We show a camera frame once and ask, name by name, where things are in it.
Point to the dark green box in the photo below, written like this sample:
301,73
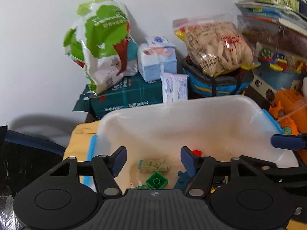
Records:
130,92

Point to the yellow cloth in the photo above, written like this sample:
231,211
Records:
80,141

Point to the blue toy vehicle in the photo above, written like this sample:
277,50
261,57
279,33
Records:
184,180

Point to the blue white tissue box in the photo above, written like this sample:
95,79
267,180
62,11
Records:
157,55

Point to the green toy block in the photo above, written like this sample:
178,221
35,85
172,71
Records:
156,181

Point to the clear box of toy blocks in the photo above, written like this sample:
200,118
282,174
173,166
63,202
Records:
280,48

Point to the blue black bag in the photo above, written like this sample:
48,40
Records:
201,85

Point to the red toy block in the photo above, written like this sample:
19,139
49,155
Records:
198,153

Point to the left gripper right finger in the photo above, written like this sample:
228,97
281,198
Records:
201,169

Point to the bag of wooden pieces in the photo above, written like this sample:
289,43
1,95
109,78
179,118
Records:
214,44

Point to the white plastic storage bin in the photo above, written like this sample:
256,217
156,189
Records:
220,127

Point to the green block with white rabbit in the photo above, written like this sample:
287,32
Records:
139,187

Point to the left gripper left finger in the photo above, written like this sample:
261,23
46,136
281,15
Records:
106,169

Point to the orange box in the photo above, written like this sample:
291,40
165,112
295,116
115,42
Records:
294,106

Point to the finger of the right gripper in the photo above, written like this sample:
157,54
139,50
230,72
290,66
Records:
294,143

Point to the green white snack bag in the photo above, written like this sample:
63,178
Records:
100,42

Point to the orange toy dinosaur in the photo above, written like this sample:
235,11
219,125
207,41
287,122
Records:
286,123

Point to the white tissue packet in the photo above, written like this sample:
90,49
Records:
174,87

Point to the beige toy tank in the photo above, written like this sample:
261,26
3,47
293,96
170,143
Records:
147,165

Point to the black chair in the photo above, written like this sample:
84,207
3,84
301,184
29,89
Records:
23,159

